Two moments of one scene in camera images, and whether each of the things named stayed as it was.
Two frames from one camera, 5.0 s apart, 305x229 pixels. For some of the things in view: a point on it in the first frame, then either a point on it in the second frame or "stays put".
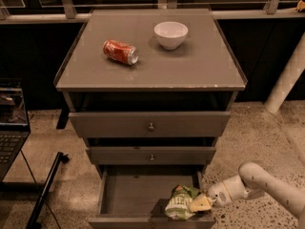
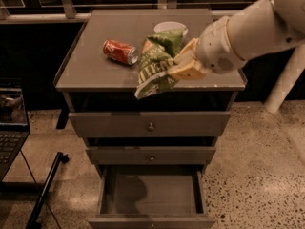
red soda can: (120, 52) stays put
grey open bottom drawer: (134, 196) stays put
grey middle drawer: (151, 156) stays put
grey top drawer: (150, 124) stays put
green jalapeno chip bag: (177, 206) → (157, 53)
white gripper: (218, 194) → (216, 48)
